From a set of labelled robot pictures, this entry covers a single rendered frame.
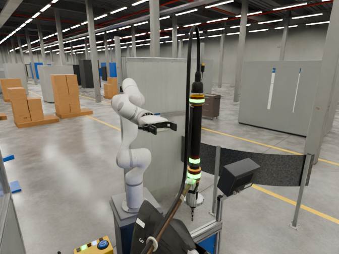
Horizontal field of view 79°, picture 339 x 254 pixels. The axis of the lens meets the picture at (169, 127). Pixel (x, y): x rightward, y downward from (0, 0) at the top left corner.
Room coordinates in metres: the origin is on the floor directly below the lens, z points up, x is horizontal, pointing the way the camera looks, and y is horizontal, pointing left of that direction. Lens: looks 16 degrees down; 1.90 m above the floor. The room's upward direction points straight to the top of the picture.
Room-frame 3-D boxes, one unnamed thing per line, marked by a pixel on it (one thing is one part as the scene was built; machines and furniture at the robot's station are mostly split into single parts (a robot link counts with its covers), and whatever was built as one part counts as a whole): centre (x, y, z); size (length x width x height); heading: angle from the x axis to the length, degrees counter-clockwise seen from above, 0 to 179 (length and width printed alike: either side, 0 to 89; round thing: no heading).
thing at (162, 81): (2.64, 0.06, 1.10); 1.21 x 0.06 x 2.20; 122
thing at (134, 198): (1.26, 0.25, 1.03); 0.19 x 0.19 x 0.18
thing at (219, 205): (1.20, -0.34, 0.96); 0.03 x 0.03 x 0.20; 32
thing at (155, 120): (0.87, 0.07, 1.66); 0.11 x 0.10 x 0.07; 32
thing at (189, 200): (0.61, -0.08, 1.50); 0.09 x 0.07 x 0.10; 157
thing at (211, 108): (7.56, -1.50, 0.45); 0.68 x 0.47 x 0.90; 46
